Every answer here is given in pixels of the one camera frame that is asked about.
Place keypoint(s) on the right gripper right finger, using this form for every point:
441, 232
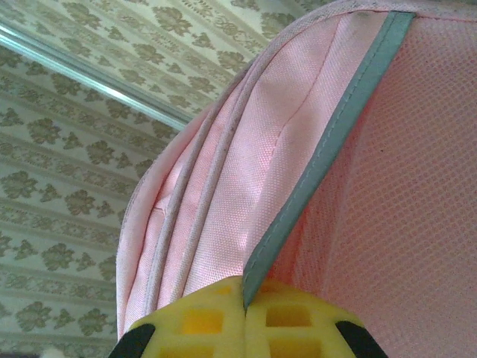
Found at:
290, 328

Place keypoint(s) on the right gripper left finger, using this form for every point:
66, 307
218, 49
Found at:
201, 328

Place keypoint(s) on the pink student backpack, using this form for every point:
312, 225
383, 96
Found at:
298, 149

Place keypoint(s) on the aluminium frame post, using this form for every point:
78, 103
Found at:
93, 80

